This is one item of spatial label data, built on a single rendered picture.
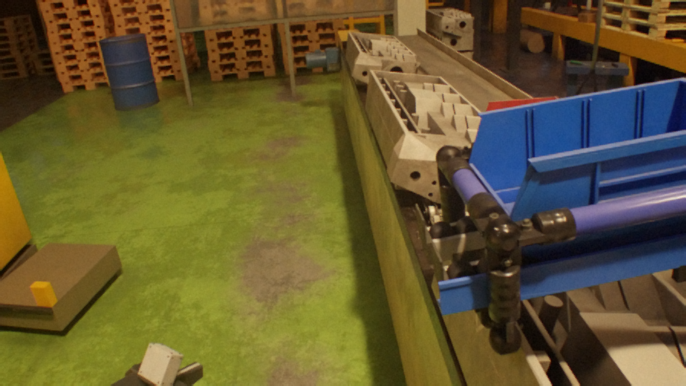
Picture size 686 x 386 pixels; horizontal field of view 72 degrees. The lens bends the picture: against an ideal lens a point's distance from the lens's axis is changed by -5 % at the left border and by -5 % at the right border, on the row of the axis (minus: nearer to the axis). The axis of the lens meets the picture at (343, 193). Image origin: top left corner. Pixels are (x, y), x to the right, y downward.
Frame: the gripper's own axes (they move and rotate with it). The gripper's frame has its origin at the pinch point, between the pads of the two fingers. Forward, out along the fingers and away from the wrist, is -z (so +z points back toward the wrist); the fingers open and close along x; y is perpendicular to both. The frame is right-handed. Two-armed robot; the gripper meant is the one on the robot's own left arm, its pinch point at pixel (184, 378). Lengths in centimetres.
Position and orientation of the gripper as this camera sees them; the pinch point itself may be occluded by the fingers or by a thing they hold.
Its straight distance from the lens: 76.6
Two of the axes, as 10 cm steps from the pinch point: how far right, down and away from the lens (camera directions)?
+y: 0.8, -9.6, -2.6
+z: -5.1, 1.9, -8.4
